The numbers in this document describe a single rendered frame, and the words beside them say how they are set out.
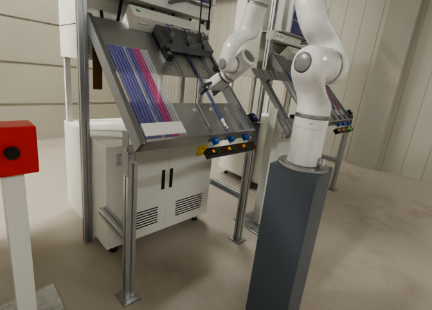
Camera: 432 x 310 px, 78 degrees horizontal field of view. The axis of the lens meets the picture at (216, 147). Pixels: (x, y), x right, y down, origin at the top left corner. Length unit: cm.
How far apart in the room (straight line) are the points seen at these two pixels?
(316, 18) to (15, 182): 113
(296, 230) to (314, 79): 54
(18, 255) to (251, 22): 125
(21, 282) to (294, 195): 104
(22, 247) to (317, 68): 117
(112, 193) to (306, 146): 94
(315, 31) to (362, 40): 319
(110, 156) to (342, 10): 372
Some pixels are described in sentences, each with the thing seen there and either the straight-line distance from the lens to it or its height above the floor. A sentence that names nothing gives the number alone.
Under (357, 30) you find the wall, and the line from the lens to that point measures 426.
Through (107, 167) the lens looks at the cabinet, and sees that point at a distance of 137.
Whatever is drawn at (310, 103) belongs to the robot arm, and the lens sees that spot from 97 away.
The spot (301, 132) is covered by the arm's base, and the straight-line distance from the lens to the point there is 99.
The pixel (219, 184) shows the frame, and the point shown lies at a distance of 175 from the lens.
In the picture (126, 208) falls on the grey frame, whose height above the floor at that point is 46.
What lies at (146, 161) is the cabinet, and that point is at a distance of 145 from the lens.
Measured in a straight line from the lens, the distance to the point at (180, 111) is 124.
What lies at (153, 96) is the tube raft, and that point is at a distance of 122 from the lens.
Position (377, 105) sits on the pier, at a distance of 397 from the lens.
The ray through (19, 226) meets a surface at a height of 43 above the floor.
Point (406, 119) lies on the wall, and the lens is 408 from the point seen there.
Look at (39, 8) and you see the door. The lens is 381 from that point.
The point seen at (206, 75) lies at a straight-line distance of 156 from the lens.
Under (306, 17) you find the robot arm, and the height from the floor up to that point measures 122.
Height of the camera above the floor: 100
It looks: 16 degrees down
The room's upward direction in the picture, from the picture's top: 6 degrees clockwise
